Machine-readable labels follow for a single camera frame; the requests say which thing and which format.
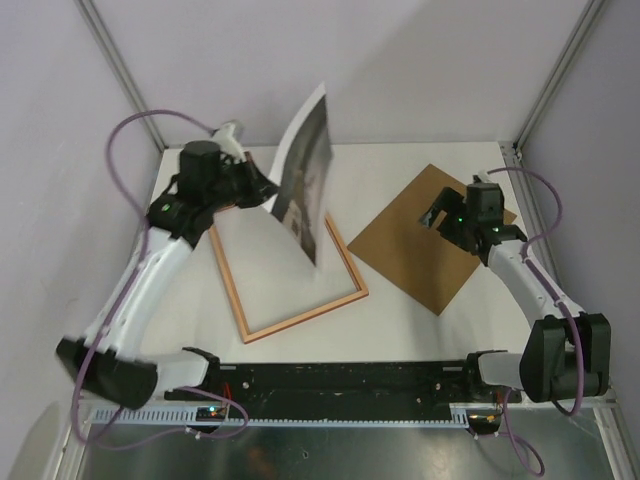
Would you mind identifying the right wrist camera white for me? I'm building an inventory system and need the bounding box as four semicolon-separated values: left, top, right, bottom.
473;171;492;184

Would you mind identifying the aluminium rail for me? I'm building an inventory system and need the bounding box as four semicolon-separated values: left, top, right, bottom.
515;374;611;409
489;142;584;324

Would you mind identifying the purple cable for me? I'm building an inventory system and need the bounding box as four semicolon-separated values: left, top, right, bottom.
487;167;584;475
71;108;250;449

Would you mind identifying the aluminium corner post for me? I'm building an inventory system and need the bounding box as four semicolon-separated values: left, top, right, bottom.
74;0;166;150
512;0;610;151

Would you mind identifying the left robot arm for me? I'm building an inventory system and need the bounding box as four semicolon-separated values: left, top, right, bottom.
56;136;278;410

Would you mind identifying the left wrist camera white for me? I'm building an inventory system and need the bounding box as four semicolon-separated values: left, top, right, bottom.
211;120;246;162

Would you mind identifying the orange wooden picture frame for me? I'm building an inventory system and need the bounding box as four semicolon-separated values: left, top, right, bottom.
209;207;369;344

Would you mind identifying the brown frame backing board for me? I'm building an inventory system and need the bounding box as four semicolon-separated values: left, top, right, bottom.
346;163;518;317

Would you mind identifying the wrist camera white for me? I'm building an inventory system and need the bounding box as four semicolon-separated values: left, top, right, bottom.
211;120;246;162
473;171;492;184

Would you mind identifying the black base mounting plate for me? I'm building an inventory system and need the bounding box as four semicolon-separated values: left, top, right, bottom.
164;360;507;419

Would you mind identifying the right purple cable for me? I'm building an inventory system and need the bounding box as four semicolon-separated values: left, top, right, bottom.
487;167;584;475

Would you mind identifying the left aluminium corner post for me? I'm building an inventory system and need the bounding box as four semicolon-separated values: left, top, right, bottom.
74;0;166;150

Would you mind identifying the grey slotted cable duct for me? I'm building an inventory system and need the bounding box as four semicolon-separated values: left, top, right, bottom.
115;403;469;429

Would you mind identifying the printed photo sheet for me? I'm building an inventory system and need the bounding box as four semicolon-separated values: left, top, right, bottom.
264;83;334;265

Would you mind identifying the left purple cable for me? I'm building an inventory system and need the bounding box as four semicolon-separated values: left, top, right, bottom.
71;108;250;449

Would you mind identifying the aluminium front rail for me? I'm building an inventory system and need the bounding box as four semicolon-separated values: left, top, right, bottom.
515;374;611;409

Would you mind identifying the right aluminium corner post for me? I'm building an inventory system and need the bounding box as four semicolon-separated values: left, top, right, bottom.
512;0;610;151

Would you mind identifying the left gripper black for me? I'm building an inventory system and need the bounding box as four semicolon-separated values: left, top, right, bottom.
206;152;279;212

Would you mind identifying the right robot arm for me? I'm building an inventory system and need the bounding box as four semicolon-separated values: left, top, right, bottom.
420;179;611;403

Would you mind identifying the aluminium right side rail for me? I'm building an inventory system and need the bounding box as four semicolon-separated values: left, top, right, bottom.
489;142;584;324

